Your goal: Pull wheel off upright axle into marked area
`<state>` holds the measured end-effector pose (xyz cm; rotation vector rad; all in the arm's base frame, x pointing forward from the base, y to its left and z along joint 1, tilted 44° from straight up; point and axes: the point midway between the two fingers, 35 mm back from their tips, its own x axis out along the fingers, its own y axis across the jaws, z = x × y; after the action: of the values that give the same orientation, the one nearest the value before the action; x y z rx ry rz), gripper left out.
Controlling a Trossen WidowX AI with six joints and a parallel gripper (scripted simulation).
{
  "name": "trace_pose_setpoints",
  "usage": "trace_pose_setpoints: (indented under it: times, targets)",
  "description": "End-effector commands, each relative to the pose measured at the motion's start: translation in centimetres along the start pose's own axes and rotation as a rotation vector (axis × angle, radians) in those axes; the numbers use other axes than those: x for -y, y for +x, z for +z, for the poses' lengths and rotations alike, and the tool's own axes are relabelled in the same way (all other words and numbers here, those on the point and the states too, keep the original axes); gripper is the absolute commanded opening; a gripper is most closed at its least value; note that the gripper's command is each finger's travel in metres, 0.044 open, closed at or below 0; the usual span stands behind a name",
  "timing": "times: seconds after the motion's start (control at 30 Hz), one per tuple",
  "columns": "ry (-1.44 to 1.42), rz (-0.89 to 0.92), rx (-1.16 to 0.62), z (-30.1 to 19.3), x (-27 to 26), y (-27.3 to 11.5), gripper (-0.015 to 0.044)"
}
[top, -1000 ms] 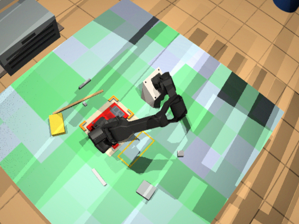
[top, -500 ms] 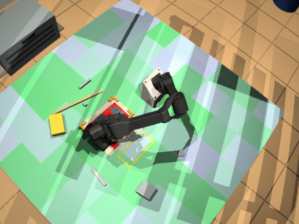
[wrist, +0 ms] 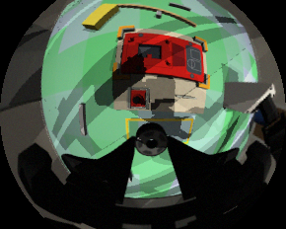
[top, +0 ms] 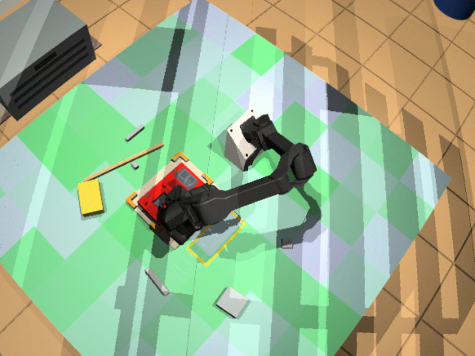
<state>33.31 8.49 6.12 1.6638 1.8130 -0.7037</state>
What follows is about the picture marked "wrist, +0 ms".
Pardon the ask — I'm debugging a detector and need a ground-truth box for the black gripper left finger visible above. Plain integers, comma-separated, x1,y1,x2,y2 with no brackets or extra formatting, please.
60,135,135,204

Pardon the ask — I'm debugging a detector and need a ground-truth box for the tan long thin stick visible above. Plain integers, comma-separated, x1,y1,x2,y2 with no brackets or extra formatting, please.
117,3,197,27

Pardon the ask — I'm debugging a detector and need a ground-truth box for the yellow rectangular block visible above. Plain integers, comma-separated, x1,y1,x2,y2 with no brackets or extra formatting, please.
81,3,119,31

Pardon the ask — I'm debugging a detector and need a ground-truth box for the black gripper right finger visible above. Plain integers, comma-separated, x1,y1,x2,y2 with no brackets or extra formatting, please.
168,136,239,200

